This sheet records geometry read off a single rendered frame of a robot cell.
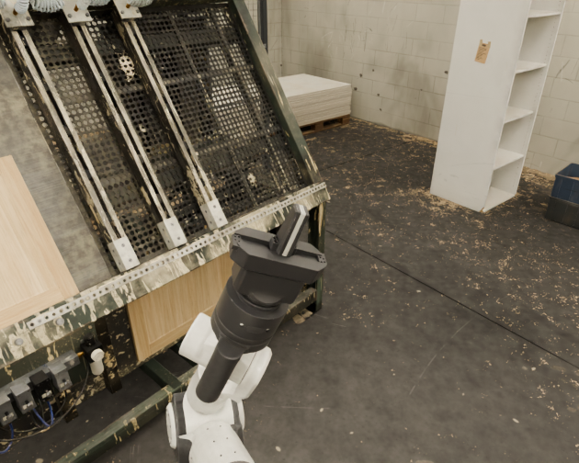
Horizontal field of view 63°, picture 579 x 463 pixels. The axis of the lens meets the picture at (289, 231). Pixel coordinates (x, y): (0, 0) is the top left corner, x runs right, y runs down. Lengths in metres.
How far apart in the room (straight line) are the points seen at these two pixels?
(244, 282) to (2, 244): 1.45
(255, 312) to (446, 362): 2.38
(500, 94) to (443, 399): 2.61
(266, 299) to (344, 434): 1.93
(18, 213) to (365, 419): 1.81
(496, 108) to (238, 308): 3.93
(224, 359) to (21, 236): 1.43
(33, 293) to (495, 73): 3.68
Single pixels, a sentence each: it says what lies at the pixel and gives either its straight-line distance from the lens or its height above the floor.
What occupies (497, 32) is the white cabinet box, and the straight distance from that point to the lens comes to 4.35.
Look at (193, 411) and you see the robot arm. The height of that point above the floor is 1.28.
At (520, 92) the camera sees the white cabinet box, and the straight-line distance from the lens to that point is 4.93.
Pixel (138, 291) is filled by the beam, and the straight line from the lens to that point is 2.00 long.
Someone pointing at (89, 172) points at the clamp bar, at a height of 1.26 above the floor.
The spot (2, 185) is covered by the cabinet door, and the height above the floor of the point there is 1.28.
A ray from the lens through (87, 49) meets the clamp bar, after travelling 2.28.
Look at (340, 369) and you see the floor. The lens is 2.76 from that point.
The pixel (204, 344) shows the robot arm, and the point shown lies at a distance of 0.66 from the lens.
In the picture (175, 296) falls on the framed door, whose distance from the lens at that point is 2.47.
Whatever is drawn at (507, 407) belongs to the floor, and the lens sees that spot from 2.80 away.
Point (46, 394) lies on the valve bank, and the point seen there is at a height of 0.73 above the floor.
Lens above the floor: 1.96
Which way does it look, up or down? 29 degrees down
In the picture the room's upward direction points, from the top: straight up
